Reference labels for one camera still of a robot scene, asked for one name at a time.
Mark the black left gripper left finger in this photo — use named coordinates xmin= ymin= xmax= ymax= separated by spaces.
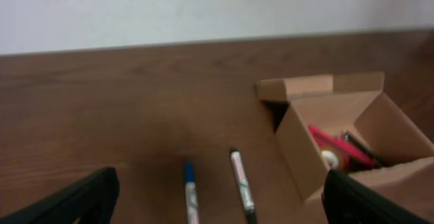
xmin=1 ymin=167 xmax=119 ymax=224

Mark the orange utility knife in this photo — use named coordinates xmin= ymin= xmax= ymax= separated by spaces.
xmin=308 ymin=125 xmax=377 ymax=169

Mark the black whiteboard marker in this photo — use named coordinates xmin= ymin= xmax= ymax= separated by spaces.
xmin=230 ymin=149 xmax=258 ymax=224

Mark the open cardboard box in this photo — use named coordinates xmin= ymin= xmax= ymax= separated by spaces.
xmin=257 ymin=72 xmax=433 ymax=223

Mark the blue whiteboard marker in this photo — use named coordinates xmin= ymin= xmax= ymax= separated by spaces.
xmin=184 ymin=162 xmax=199 ymax=224

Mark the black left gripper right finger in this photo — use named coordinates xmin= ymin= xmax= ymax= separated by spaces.
xmin=321 ymin=170 xmax=429 ymax=224

